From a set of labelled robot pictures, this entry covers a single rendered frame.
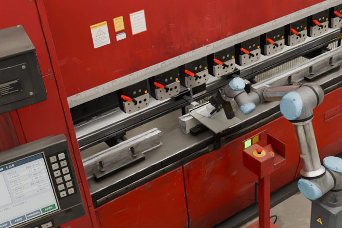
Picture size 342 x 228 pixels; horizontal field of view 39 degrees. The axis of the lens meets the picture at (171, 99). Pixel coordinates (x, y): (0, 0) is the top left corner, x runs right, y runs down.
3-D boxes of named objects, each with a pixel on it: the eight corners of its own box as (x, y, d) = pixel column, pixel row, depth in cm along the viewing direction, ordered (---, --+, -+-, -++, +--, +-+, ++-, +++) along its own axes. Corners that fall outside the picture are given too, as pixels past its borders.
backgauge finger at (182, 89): (189, 111, 289) (188, 104, 287) (166, 95, 309) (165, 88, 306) (205, 104, 294) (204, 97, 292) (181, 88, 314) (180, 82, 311)
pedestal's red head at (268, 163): (260, 178, 279) (260, 154, 270) (242, 165, 291) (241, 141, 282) (285, 164, 288) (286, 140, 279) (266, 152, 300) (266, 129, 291)
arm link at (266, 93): (331, 76, 221) (261, 81, 264) (315, 84, 216) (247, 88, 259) (337, 99, 223) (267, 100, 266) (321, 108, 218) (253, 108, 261)
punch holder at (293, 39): (289, 47, 307) (290, 23, 299) (280, 44, 314) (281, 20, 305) (306, 40, 314) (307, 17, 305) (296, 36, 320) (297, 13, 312)
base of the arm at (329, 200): (353, 197, 242) (355, 182, 237) (334, 211, 235) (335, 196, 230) (330, 182, 253) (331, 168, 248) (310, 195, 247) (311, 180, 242)
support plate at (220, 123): (216, 133, 265) (216, 132, 265) (189, 114, 285) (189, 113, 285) (241, 121, 273) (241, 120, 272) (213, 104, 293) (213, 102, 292)
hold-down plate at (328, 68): (309, 82, 326) (310, 78, 324) (304, 79, 330) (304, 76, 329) (339, 68, 339) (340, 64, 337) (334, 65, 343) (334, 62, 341)
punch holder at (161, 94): (158, 102, 265) (154, 76, 256) (150, 96, 271) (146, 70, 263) (180, 92, 271) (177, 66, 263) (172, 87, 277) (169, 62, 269)
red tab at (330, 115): (326, 122, 340) (326, 114, 337) (323, 121, 342) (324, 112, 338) (340, 114, 346) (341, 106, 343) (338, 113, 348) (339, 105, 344)
